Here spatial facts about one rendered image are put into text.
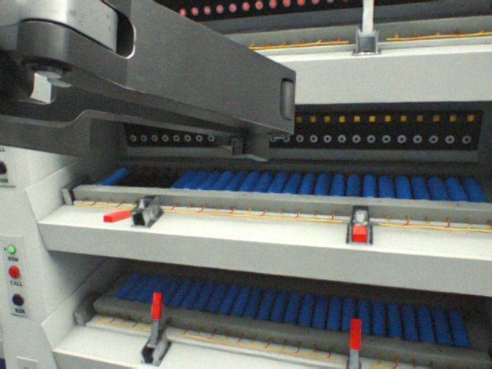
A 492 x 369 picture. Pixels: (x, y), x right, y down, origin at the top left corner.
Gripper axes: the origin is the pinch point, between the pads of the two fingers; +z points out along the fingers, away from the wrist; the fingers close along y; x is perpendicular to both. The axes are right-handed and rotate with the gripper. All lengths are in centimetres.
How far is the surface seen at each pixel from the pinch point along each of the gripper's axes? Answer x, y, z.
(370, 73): 8.9, 12.8, 17.3
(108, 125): 7.3, -30.3, 34.6
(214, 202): -4.7, -5.9, 24.8
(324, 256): -9.8, 8.7, 21.1
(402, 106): 10.3, 17.5, 37.0
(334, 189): -2.3, 8.9, 28.5
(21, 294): -19.4, -34.2, 22.6
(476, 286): -11.7, 23.9, 22.1
